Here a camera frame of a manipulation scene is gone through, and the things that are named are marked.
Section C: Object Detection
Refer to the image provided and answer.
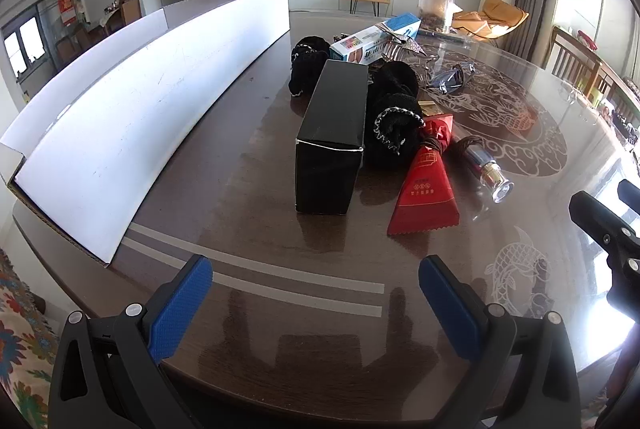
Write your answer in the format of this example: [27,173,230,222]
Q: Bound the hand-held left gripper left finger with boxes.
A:
[47,254,215,429]

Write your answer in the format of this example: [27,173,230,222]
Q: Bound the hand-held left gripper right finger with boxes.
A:
[417,254,583,429]

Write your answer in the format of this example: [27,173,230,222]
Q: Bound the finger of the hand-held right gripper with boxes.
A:
[569,190,640,310]
[617,179,640,210]

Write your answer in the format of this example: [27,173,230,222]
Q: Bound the red snack packet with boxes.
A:
[387,114,461,237]

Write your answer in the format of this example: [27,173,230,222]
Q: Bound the large white cardboard box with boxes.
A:
[0,0,291,267]

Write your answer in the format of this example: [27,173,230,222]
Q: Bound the black velvet drawstring pouch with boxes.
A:
[364,61,427,170]
[289,35,332,98]

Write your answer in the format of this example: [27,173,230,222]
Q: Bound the wooden dining chair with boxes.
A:
[542,26,613,92]
[585,59,640,132]

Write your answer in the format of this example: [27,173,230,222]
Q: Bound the clear glass perfume bottle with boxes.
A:
[460,144,515,206]

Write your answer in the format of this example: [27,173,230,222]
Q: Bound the floral printed cloth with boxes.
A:
[0,249,68,429]

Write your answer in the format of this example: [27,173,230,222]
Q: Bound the yellow lounge chair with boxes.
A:
[452,0,530,44]

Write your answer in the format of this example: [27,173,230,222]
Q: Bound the black rectangular box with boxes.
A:
[295,59,370,216]

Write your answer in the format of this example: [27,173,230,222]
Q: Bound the clear claw hair clip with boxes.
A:
[370,49,441,82]

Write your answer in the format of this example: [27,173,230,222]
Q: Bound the clear plastic jar black lid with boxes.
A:
[417,0,458,34]

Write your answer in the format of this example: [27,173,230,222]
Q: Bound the blue white ointment box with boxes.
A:
[329,13,422,66]

